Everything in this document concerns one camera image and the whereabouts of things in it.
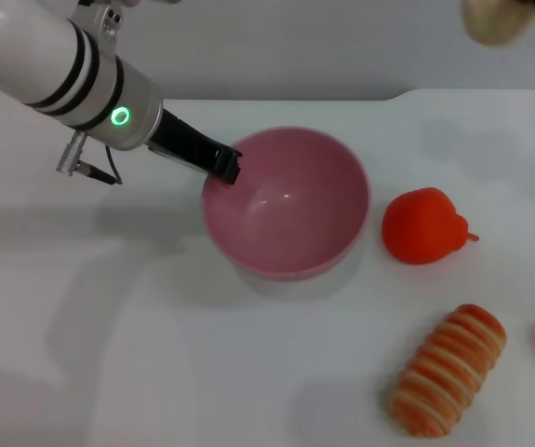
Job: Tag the beige egg yolk pastry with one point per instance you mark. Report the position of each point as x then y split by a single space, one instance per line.
495 21

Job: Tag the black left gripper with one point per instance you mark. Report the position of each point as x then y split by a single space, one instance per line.
183 139

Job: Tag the pink plastic bowl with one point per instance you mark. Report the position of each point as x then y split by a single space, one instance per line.
290 209

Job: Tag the orange striped bread roll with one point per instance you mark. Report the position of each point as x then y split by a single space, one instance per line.
448 368

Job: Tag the red toy apple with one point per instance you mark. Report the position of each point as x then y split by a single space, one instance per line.
420 228

